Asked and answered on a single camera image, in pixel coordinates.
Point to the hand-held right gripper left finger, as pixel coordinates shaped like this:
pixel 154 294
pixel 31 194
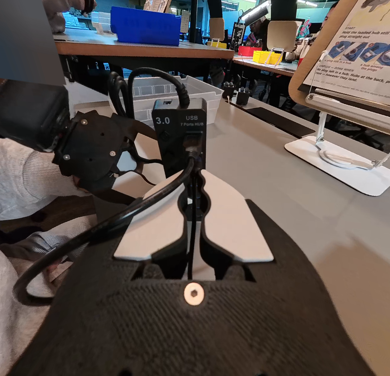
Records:
pixel 158 235

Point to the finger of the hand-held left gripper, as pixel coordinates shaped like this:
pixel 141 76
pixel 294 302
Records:
pixel 149 148
pixel 131 183

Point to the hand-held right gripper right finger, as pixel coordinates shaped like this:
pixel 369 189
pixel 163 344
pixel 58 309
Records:
pixel 234 226

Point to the black USB hub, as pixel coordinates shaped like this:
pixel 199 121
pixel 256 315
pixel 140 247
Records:
pixel 179 126

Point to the person's left forearm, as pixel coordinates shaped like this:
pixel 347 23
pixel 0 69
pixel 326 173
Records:
pixel 27 180

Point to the clear plastic bin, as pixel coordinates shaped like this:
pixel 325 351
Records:
pixel 213 100

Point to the wooden table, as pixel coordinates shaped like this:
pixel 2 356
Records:
pixel 274 68
pixel 137 51

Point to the white document stand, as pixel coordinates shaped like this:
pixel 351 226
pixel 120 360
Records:
pixel 335 162

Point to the blue plastic bin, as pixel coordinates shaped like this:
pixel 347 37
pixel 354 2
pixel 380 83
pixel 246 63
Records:
pixel 146 26

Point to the tan board stand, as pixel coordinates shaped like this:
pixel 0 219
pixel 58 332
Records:
pixel 281 36
pixel 217 28

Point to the red plastic bin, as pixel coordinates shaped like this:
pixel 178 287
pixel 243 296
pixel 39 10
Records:
pixel 248 50

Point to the black white tag poster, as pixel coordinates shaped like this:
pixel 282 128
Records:
pixel 238 33

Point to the white strip lamp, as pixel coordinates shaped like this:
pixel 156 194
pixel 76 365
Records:
pixel 254 13

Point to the person's grey sweatshirt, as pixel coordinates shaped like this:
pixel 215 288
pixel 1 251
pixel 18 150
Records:
pixel 18 336

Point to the instruction sheet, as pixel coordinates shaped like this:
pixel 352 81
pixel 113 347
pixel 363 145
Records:
pixel 359 46

